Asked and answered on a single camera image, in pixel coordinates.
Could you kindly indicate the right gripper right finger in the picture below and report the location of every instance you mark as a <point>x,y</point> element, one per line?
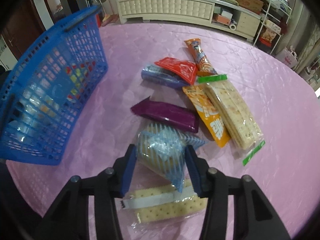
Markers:
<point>254,215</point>

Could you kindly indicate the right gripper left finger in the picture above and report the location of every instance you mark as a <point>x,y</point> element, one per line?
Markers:
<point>67,217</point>

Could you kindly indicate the clear cracker pack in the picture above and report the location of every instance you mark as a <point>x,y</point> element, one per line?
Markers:
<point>147,207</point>

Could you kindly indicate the long cracker pack green ends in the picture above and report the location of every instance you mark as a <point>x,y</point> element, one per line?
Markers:
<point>236,115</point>

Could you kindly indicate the light blue striped snack pack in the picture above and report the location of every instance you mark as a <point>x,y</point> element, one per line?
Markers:
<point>161,148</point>

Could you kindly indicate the orange chip packet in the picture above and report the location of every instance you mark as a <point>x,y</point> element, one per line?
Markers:
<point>208,114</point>

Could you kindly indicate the purple snack packet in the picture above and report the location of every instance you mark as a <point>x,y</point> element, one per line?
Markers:
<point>169,114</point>

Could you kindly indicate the blue Doublemint gum can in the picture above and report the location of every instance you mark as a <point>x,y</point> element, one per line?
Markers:
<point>161,76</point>

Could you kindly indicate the egg yolk pastry blue pack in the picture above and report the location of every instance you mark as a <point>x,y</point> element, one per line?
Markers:
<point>35,115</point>

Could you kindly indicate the pink quilted table cover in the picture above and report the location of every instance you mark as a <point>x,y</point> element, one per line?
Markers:
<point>106,128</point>

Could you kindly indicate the blue plastic basket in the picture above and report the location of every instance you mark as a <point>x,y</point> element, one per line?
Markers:
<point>73,39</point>

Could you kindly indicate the red long snack packet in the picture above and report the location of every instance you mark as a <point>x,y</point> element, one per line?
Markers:
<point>80,76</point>

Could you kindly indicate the orange stick snack pack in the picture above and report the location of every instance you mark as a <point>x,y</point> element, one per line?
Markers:
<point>204,66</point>

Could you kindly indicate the pink shopping bag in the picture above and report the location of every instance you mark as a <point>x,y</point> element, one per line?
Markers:
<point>288,57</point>

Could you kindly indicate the dark brown wooden door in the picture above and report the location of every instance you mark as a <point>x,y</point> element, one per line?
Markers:
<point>23,28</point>

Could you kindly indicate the white TV cabinet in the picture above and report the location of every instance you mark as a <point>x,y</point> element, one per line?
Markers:
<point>217,14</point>

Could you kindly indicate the broom and dustpan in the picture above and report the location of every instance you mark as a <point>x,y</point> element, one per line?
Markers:
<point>109,14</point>

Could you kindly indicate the white metal shelf rack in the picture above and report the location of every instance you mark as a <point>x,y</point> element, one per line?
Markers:
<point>275,15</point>

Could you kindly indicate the cardboard box on cabinet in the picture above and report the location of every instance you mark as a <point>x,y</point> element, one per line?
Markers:
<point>252,5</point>

